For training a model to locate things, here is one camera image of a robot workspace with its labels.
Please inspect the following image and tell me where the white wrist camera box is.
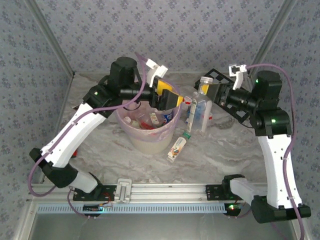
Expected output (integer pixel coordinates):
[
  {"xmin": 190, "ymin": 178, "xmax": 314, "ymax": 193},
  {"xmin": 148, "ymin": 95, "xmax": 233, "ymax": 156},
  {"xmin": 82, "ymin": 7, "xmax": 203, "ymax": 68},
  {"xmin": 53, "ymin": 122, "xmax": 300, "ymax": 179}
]
[
  {"xmin": 228, "ymin": 64, "xmax": 248, "ymax": 91},
  {"xmin": 146, "ymin": 58, "xmax": 168, "ymax": 87}
]

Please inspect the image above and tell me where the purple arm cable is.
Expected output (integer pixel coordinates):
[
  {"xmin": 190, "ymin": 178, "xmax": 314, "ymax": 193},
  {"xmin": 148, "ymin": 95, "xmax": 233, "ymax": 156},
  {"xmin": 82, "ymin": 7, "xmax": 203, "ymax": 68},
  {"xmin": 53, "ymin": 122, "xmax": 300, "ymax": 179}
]
[
  {"xmin": 246, "ymin": 63, "xmax": 306, "ymax": 240},
  {"xmin": 27, "ymin": 51, "xmax": 148, "ymax": 219}
]

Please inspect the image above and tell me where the right electronics board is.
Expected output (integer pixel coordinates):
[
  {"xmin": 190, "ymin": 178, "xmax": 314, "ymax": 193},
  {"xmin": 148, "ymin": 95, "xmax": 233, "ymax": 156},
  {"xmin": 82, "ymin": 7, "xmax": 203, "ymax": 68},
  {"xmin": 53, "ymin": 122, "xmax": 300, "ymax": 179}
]
[{"xmin": 223, "ymin": 202, "xmax": 243, "ymax": 216}]

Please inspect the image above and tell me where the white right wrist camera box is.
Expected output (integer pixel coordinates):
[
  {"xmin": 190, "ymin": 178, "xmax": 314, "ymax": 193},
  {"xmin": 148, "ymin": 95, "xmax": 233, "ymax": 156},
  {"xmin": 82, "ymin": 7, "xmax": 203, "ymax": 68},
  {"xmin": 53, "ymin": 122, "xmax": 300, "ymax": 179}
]
[{"xmin": 228, "ymin": 64, "xmax": 248, "ymax": 91}]

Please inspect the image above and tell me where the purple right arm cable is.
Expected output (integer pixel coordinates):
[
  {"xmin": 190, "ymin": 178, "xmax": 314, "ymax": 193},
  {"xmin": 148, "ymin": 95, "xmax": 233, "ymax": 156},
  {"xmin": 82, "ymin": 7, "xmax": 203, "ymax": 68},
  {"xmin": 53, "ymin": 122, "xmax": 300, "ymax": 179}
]
[{"xmin": 246, "ymin": 63, "xmax": 306, "ymax": 240}]

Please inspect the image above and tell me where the black white chessboard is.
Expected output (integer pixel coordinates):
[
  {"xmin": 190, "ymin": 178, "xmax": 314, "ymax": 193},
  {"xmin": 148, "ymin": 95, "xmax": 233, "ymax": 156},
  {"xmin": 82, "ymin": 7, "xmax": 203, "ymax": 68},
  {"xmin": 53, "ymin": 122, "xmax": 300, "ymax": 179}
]
[{"xmin": 194, "ymin": 68, "xmax": 253, "ymax": 126}]

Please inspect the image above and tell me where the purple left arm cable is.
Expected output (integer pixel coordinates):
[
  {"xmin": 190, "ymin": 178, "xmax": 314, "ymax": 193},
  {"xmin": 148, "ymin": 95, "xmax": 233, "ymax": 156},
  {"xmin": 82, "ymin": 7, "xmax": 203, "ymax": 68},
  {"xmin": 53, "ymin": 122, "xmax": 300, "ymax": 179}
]
[{"xmin": 27, "ymin": 51, "xmax": 148, "ymax": 219}]

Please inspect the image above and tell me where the red cap barcode label bottle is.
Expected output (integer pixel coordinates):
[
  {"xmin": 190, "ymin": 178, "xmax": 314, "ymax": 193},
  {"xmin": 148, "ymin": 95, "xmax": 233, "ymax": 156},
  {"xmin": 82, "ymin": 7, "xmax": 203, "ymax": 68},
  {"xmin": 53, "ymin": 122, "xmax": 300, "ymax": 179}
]
[{"xmin": 139, "ymin": 118, "xmax": 156, "ymax": 130}]

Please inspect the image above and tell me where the electronics board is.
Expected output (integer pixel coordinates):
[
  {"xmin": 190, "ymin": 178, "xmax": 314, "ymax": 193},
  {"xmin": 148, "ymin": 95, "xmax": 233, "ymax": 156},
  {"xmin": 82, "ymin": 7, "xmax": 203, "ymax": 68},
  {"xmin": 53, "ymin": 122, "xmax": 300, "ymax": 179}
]
[
  {"xmin": 223, "ymin": 202, "xmax": 243, "ymax": 216},
  {"xmin": 83, "ymin": 204, "xmax": 105, "ymax": 213}
]

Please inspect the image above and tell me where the grey metal panel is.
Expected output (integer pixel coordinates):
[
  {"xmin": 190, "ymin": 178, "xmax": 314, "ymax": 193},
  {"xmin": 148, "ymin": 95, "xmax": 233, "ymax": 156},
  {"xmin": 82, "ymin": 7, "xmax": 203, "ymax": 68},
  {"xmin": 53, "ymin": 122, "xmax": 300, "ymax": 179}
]
[{"xmin": 27, "ymin": 202, "xmax": 298, "ymax": 240}]

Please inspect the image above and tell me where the blue label plastic bottle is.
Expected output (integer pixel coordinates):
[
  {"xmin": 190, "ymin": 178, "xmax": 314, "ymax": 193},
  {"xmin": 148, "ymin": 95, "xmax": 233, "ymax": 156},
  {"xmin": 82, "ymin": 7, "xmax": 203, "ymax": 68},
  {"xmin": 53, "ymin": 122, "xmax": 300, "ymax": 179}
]
[{"xmin": 196, "ymin": 99, "xmax": 209, "ymax": 119}]

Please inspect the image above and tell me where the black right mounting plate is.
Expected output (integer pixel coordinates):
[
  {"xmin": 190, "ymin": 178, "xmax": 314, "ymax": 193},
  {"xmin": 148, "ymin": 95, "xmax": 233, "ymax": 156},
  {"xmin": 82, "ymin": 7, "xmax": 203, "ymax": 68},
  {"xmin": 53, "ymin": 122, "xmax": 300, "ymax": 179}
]
[{"xmin": 205, "ymin": 184, "xmax": 245, "ymax": 201}]

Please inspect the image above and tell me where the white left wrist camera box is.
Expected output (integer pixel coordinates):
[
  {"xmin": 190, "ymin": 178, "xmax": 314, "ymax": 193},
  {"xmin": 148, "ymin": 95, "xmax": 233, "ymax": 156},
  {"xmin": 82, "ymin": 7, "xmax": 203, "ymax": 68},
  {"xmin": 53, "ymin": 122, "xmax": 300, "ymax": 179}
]
[{"xmin": 146, "ymin": 58, "xmax": 168, "ymax": 87}]

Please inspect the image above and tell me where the aluminium frame post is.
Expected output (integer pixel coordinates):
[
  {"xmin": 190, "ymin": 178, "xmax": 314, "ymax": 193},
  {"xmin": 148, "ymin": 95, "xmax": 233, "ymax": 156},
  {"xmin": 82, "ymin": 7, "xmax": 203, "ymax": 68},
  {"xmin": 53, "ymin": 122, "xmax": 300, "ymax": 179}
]
[
  {"xmin": 24, "ymin": 0, "xmax": 76, "ymax": 77},
  {"xmin": 247, "ymin": 0, "xmax": 299, "ymax": 77}
]

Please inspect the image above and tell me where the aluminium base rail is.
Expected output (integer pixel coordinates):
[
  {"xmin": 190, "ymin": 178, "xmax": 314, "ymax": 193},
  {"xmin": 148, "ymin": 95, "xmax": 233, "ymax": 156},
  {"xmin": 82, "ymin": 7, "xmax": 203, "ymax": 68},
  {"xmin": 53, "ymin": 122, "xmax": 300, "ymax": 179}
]
[{"xmin": 27, "ymin": 183, "xmax": 266, "ymax": 203}]

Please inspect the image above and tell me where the white rail clamp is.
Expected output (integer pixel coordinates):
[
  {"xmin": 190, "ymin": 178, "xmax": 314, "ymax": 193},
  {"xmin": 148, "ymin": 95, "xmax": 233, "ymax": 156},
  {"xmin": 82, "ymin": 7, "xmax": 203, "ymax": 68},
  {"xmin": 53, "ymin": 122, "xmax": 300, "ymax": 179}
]
[{"xmin": 114, "ymin": 178, "xmax": 133, "ymax": 204}]

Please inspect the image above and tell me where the left electronics board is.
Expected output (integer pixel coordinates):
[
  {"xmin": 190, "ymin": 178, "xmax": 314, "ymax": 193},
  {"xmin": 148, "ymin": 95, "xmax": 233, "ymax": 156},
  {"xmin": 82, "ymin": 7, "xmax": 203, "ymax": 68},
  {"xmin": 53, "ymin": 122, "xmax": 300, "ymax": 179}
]
[{"xmin": 83, "ymin": 204, "xmax": 105, "ymax": 213}]

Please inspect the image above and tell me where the clear bottle wide white cap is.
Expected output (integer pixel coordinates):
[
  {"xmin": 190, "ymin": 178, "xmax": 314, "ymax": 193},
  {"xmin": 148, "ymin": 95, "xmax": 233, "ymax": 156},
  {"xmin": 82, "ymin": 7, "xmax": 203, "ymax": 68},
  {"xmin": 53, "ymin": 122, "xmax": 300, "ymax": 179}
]
[{"xmin": 196, "ymin": 76, "xmax": 214, "ymax": 134}]

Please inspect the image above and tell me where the colourful label green cap bottle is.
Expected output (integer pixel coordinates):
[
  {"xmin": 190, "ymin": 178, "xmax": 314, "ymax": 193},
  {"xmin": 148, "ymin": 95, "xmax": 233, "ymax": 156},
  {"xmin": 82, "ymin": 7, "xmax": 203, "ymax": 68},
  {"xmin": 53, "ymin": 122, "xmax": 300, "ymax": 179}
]
[{"xmin": 166, "ymin": 131, "xmax": 193, "ymax": 164}]

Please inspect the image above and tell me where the cream plastic bin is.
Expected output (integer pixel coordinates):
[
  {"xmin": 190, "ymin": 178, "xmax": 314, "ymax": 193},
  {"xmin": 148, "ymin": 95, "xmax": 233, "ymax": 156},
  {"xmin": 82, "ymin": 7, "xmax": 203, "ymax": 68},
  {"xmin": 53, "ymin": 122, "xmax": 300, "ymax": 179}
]
[{"xmin": 115, "ymin": 82, "xmax": 183, "ymax": 155}]

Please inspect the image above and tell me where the slotted grey cable duct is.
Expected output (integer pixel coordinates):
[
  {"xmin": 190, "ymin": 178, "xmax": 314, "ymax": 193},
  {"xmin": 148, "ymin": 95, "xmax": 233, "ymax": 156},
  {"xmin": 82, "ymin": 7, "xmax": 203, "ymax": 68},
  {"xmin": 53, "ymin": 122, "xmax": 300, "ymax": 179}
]
[{"xmin": 37, "ymin": 202, "xmax": 228, "ymax": 214}]

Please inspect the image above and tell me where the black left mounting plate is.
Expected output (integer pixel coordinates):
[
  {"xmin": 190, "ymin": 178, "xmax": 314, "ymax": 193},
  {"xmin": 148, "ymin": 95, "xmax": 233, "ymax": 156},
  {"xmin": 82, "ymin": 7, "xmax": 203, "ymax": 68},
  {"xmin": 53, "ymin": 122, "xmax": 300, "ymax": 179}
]
[{"xmin": 72, "ymin": 184, "xmax": 118, "ymax": 202}]

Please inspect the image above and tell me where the black mounting plate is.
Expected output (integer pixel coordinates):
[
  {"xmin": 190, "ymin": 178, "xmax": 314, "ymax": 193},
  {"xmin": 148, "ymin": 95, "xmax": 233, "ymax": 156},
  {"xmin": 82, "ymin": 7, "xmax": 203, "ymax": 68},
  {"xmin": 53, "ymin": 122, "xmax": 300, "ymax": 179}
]
[
  {"xmin": 72, "ymin": 184, "xmax": 118, "ymax": 202},
  {"xmin": 205, "ymin": 184, "xmax": 245, "ymax": 201}
]

